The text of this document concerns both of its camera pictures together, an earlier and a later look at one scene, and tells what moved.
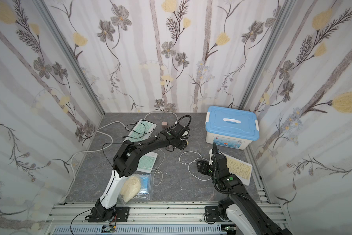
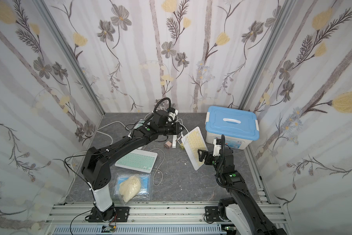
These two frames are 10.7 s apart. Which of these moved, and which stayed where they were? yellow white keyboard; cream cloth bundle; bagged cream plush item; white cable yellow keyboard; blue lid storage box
Moved: white cable yellow keyboard; yellow white keyboard
Stayed: bagged cream plush item; blue lid storage box; cream cloth bundle
